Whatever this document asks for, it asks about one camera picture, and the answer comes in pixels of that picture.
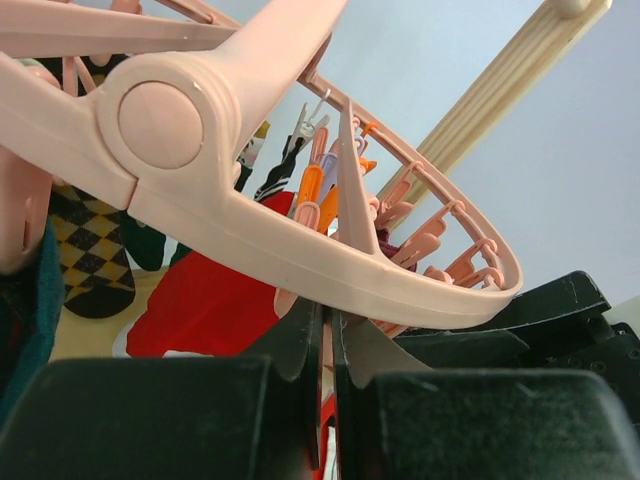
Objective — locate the black white striped sock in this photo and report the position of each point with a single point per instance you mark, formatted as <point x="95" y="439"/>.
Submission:
<point x="279" y="176"/>

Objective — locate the maroon striped beige sock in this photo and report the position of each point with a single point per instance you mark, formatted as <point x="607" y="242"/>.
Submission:
<point x="385" y="246"/>

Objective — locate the black yellow argyle sock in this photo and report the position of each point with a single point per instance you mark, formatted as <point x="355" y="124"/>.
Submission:
<point x="96" y="272"/>

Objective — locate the pink round clip hanger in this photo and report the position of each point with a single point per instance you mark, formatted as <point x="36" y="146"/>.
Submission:
<point x="149" y="115"/>

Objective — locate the dark green sock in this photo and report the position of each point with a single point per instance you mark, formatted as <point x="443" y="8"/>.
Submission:
<point x="31" y="303"/>

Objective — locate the wooden hanger rack frame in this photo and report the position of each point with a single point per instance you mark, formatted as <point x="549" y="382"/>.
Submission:
<point x="413" y="206"/>

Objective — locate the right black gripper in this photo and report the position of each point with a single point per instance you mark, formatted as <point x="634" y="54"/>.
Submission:
<point x="560" y="324"/>

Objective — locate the green yellow dotted sock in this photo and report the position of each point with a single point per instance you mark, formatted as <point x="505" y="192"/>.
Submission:
<point x="146" y="246"/>

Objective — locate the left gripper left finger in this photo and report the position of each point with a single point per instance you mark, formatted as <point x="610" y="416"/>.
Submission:
<point x="71" y="423"/>

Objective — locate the red santa sock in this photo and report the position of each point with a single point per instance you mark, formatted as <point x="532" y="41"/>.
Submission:
<point x="200" y="300"/>

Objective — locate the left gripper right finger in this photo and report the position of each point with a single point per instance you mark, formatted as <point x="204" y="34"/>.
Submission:
<point x="398" y="419"/>

